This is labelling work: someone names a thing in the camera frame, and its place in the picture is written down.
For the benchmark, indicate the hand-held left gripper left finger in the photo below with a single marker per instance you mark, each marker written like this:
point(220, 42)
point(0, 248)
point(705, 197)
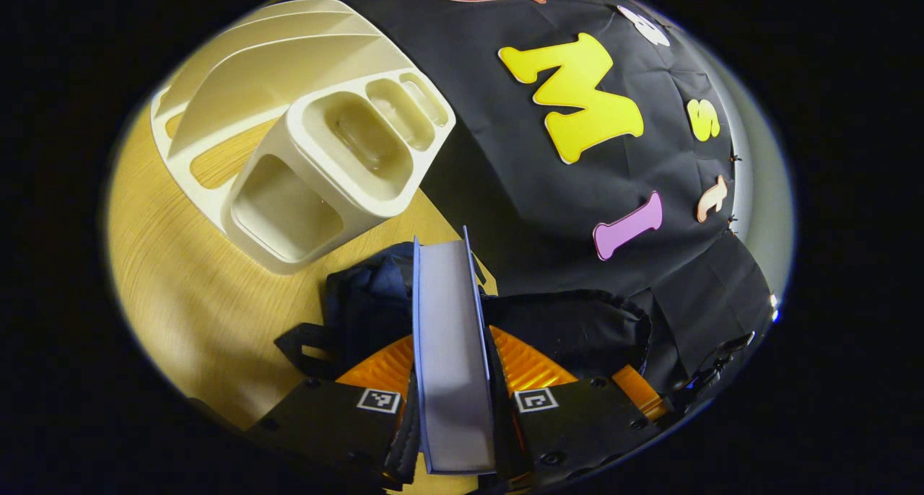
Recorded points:
point(325, 423)

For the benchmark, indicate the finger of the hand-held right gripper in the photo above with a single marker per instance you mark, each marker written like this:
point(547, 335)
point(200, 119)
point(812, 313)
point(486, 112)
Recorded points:
point(639, 394)

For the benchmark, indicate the white plastic bookshelf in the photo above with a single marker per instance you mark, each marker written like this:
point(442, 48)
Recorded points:
point(339, 185)

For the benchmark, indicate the black backdrop cloth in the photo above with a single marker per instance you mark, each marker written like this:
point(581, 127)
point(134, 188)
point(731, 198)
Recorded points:
point(505, 192)

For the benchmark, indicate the blue-grey cover book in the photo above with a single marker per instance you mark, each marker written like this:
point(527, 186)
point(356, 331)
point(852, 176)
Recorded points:
point(451, 351)

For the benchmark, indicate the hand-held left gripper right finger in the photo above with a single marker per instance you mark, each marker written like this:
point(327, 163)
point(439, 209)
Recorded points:
point(577, 423)

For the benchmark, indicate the blue schoolbag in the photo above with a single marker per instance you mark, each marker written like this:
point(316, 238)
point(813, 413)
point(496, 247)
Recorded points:
point(361, 307)

